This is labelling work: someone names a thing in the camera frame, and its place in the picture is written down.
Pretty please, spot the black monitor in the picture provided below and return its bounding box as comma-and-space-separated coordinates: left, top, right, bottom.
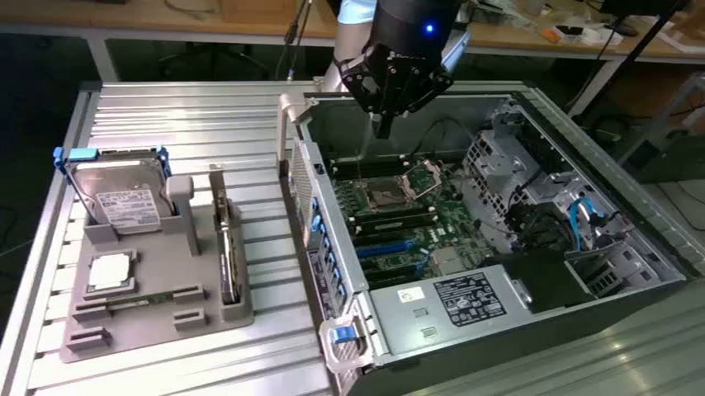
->
599, 0, 690, 17

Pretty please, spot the blue wire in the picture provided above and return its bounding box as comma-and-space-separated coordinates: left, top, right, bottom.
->
571, 196, 605, 252

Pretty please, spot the blue expansion slot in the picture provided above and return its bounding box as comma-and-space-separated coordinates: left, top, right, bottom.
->
356, 238, 413, 259

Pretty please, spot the black stand pole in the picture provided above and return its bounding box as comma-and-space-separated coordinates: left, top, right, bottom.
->
616, 0, 694, 83

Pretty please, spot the white holder with black insert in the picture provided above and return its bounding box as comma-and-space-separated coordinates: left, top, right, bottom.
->
543, 22, 625, 46

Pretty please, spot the grey power supply unit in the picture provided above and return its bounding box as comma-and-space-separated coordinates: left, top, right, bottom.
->
368, 263, 535, 359

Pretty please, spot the grey disk bay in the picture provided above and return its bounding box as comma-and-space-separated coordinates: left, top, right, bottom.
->
564, 241, 671, 299

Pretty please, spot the grey plastic parts rack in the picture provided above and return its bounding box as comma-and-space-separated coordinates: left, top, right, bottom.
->
58, 175, 256, 364

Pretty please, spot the metal socket cover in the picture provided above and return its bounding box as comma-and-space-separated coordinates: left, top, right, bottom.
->
397, 158, 449, 199

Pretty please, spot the open black PC case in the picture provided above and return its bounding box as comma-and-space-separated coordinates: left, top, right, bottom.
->
274, 91, 696, 396

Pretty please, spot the silver CPU chip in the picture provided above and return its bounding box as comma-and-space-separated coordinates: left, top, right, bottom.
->
87, 254, 134, 292

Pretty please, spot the hard disk with blue bracket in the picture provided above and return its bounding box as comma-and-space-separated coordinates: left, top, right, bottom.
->
53, 144, 178, 236

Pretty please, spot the aluminium profile frame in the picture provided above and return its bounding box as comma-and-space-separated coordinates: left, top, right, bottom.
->
616, 72, 705, 166

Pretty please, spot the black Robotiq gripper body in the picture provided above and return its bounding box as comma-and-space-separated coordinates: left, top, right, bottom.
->
366, 0, 460, 116

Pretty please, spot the black wire loop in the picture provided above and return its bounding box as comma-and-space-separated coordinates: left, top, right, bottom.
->
413, 117, 476, 160

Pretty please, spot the black wire bundle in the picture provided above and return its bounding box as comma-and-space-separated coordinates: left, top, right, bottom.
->
504, 201, 577, 252

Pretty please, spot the white flat box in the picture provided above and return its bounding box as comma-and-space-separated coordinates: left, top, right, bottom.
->
655, 24, 705, 53

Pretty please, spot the graphics card with metal bracket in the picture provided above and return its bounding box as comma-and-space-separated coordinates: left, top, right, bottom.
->
208, 163, 245, 307

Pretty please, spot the wooden desk white frame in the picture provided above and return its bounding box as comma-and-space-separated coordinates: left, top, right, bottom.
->
457, 0, 705, 119
0, 0, 338, 83

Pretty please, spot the green RAM stick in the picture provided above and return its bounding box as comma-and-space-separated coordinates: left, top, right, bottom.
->
105, 291, 178, 309

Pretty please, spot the perforated grey drive cage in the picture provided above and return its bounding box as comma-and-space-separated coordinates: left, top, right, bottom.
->
461, 128, 551, 215

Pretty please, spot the dark grey cabinet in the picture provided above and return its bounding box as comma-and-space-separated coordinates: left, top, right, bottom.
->
625, 123, 705, 185

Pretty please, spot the silver chipset heatsink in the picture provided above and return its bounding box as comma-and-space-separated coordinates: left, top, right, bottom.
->
432, 248, 465, 276

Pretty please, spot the black expansion slot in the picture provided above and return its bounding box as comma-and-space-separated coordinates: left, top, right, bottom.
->
362, 263, 421, 288

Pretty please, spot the installed black RAM stick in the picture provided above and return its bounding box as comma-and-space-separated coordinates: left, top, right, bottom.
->
350, 212, 441, 237

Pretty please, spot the CPU socket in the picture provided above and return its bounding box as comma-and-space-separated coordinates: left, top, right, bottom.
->
357, 177, 409, 214

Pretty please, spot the black RAM slot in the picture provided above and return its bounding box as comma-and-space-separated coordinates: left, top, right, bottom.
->
332, 166, 410, 179
330, 158, 406, 170

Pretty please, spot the green motherboard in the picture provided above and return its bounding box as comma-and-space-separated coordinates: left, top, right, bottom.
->
330, 158, 497, 290

